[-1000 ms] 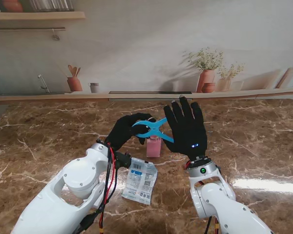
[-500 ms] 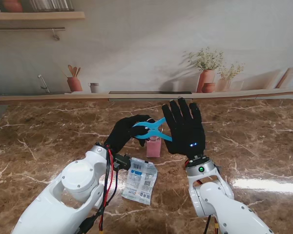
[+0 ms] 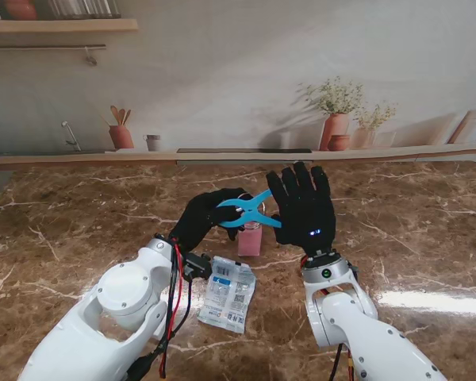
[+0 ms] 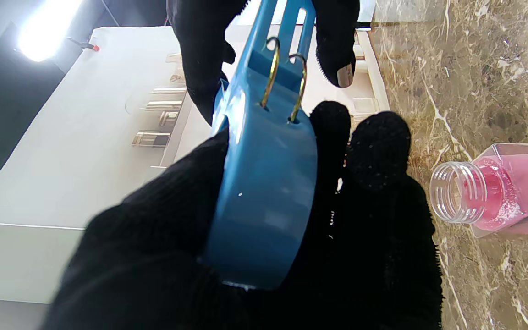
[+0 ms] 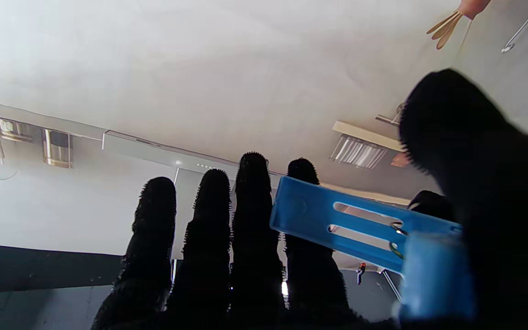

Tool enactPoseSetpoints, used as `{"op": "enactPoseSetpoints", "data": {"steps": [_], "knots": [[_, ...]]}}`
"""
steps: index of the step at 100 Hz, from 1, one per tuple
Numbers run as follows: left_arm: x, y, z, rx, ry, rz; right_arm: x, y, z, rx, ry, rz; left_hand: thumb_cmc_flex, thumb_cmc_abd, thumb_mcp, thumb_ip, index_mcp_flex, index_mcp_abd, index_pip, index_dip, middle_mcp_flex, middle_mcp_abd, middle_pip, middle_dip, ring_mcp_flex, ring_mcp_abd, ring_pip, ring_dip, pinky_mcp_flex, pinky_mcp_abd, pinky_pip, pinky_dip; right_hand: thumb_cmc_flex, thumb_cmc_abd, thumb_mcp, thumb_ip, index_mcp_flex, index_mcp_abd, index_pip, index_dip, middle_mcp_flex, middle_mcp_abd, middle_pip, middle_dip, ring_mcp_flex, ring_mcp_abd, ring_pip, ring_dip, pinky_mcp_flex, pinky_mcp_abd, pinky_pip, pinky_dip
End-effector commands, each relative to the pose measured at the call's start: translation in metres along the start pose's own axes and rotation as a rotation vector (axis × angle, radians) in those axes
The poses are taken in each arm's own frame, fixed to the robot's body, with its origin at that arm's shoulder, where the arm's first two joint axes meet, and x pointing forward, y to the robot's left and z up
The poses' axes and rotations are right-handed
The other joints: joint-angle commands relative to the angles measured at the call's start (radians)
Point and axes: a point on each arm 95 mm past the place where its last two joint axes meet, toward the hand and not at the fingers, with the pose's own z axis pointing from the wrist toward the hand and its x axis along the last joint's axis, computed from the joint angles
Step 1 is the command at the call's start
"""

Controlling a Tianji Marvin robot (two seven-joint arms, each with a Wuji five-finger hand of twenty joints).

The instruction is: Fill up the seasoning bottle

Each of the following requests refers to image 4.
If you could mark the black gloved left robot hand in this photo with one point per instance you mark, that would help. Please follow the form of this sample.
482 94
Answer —
154 256

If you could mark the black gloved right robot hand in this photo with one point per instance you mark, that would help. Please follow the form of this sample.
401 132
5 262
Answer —
200 41

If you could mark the blue plastic bag clip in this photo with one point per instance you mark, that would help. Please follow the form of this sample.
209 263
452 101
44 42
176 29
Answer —
268 183

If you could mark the clear square bottle pink seasoning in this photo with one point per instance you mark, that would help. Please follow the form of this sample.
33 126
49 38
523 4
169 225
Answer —
520 188

